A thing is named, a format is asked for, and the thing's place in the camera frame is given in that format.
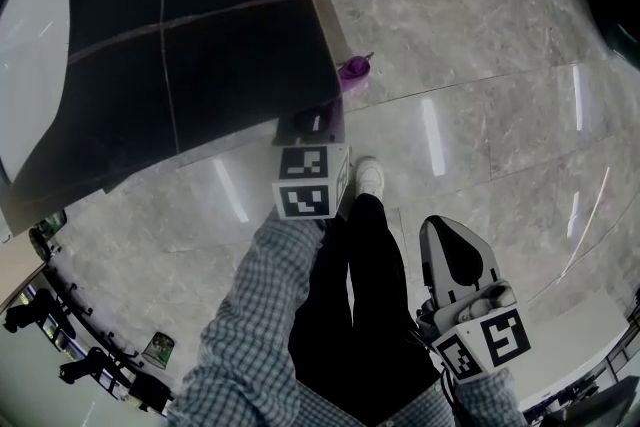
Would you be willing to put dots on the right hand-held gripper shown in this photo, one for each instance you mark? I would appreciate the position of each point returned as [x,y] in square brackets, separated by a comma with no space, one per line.
[450,260]

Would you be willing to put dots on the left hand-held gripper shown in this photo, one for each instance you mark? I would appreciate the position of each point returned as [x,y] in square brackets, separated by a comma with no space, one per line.
[305,185]

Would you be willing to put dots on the purple cloth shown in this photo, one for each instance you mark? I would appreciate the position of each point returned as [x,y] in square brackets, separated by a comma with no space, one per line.
[354,69]

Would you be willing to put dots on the dark sink cabinet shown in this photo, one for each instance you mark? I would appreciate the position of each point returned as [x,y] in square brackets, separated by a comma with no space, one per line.
[225,45]

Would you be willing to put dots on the person's left forearm checked sleeve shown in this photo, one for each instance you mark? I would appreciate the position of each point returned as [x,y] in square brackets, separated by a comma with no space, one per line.
[250,315]

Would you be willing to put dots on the person's right forearm checked sleeve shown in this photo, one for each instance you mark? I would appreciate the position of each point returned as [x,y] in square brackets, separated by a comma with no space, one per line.
[487,402]

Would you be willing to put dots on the person's right hand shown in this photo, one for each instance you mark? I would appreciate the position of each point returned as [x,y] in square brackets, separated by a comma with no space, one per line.
[492,297]

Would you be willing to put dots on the person's white shoe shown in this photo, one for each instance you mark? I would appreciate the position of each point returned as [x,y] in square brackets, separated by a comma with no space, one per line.
[369,176]

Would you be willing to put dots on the person's black trouser legs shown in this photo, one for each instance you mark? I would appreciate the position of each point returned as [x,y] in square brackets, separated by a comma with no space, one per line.
[360,305]

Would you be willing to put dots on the white desk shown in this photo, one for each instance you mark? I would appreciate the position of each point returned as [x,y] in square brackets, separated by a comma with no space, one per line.
[580,355]

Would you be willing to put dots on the green printed bucket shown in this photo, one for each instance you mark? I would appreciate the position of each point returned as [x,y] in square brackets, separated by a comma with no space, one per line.
[160,349]

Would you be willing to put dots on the black box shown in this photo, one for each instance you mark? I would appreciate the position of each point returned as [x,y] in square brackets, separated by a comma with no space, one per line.
[150,392]

